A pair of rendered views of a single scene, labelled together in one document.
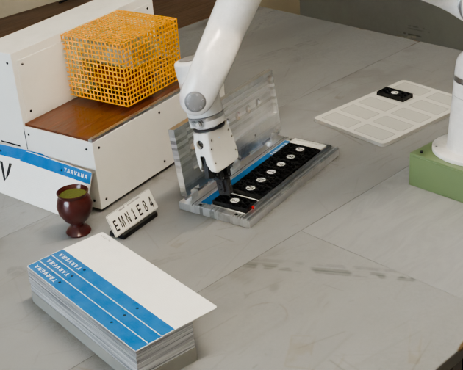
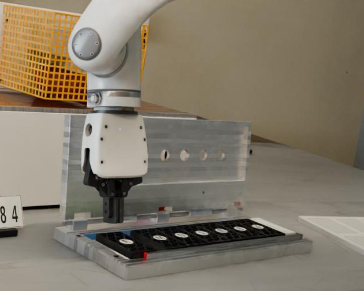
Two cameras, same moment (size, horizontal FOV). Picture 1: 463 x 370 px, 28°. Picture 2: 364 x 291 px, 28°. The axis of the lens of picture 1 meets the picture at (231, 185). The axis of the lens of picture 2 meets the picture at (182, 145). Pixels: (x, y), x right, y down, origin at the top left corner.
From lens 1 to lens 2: 1.16 m
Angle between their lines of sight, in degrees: 21
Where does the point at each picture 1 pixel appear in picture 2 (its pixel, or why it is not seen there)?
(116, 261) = not seen: outside the picture
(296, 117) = (277, 213)
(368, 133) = (361, 243)
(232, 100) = (181, 131)
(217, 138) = (118, 129)
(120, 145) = (11, 136)
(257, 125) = (211, 182)
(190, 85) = (86, 18)
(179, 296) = not seen: outside the picture
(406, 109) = not seen: outside the picture
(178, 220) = (37, 246)
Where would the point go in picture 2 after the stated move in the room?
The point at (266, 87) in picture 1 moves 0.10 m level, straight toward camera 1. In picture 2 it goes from (238, 142) to (228, 148)
